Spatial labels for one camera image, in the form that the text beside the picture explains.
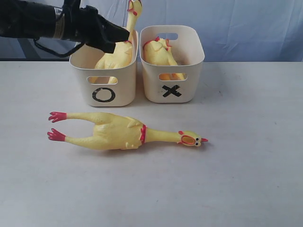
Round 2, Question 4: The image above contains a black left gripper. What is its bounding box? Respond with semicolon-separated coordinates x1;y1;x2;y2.
71;6;130;53

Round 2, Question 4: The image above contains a yellow rubber chicken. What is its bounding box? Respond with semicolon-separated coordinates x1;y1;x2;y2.
94;0;143;69
47;112;208;150

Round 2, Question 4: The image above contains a headless yellow chicken body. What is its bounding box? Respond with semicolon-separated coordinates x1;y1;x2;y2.
143;36;185;81

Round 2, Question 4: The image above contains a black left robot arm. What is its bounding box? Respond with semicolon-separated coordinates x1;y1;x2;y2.
0;0;130;57

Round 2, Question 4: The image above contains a cream bin marked O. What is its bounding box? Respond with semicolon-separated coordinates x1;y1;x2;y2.
69;30;139;107

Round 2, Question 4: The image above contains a cream bin marked X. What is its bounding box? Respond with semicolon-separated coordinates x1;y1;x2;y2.
140;25;205;103

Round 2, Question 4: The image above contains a grey backdrop curtain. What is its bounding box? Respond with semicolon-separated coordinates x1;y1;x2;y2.
0;0;303;62

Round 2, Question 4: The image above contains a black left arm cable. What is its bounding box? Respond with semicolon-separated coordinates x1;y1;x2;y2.
33;0;88;57

